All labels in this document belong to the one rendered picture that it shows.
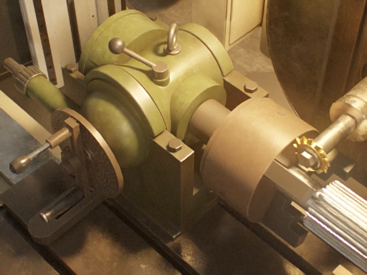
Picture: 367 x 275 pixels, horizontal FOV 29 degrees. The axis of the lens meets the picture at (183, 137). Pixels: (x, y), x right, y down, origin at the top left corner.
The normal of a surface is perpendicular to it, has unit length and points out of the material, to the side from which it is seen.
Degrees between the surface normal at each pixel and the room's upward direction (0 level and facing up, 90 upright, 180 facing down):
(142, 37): 90
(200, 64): 40
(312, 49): 90
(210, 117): 26
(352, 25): 90
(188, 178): 90
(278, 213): 65
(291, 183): 35
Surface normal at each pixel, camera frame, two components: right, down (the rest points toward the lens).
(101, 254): 0.00, -0.65
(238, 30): 0.71, 0.54
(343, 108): -0.71, 0.54
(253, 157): -0.41, -0.21
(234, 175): -0.62, 0.18
